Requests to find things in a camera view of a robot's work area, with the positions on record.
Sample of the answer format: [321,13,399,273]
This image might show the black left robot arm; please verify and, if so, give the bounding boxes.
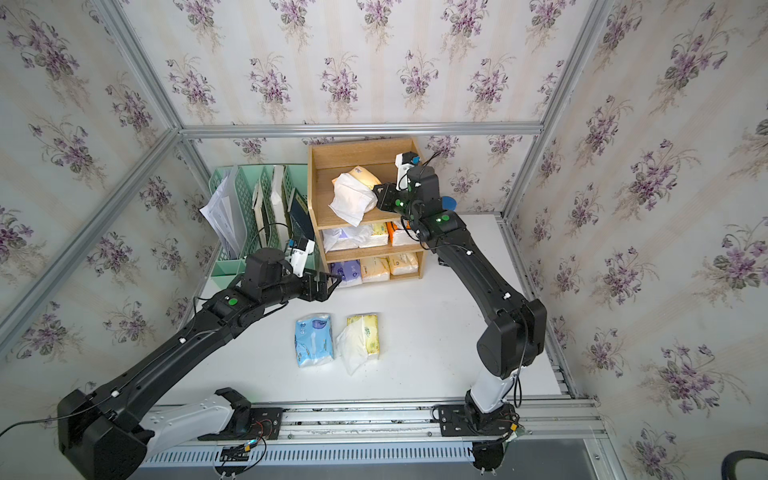
[57,248,341,479]

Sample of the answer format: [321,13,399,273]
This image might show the orange tissue pack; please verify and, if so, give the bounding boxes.
[386,222,418,247]

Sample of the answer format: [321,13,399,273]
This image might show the white purple tissue pack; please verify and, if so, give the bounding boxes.
[321,227,366,253]

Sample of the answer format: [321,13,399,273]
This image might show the yellow-green tissue pack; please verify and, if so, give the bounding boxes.
[335,313,381,376]

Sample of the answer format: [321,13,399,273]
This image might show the white paper sheets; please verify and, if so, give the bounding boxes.
[200,167,247,260]

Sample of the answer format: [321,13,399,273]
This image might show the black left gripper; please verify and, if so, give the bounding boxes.
[259,266,343,310]

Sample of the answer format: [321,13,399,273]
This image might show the dark blue booklet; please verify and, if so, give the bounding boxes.
[289,188,315,241]

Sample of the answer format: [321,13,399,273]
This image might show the orange-yellow tissue pack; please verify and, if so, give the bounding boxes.
[329,166,381,227]

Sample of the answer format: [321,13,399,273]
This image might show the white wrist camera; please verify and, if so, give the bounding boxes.
[286,237,315,277]
[395,151,420,191]

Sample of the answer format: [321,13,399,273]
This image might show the blue-lidded cylindrical container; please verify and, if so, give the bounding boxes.
[441,196,457,211]

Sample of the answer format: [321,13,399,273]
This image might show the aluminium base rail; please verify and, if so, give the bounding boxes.
[141,397,627,479]

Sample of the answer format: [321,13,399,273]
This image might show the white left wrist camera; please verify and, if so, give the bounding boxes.
[286,237,315,277]

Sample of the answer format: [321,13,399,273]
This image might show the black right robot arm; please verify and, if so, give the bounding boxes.
[373,165,547,415]

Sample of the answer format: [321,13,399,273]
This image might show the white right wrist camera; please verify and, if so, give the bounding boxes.
[395,151,420,191]

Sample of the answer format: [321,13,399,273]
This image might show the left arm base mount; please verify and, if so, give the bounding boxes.
[198,387,284,441]

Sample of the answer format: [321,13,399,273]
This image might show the blue tissue pack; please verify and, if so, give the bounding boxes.
[294,313,334,368]

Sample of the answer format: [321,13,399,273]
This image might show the green plastic file organizer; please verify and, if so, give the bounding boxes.
[209,164,308,288]

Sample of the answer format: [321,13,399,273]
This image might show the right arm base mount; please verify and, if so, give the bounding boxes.
[431,403,520,438]

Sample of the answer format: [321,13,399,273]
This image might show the wooden three-tier shelf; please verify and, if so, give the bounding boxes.
[306,138,437,283]

